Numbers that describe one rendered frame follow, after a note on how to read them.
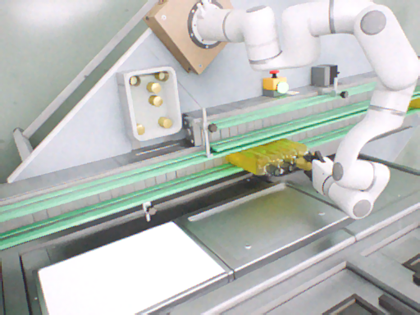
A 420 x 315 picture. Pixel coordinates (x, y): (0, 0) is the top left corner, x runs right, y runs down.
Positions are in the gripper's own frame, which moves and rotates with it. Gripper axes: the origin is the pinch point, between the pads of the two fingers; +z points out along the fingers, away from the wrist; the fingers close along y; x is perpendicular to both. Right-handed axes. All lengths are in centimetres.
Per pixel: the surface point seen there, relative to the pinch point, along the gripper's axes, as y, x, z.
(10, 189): 12, 90, 6
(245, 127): 8.0, 12.7, 25.8
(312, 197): -12.8, -0.9, 1.4
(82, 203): 3, 72, 6
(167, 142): 8, 42, 28
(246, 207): -11.2, 21.9, 2.9
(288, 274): -10.6, 22.3, -32.2
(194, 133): 12.6, 33.1, 18.6
